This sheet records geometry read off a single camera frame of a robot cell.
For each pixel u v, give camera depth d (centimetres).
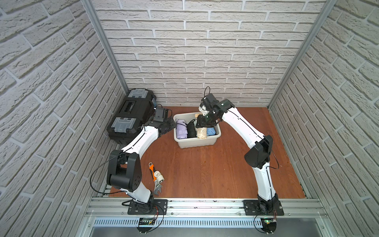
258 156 57
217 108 61
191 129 94
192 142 90
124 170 45
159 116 69
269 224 70
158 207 74
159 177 81
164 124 72
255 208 73
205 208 76
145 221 73
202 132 79
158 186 80
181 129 92
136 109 95
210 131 88
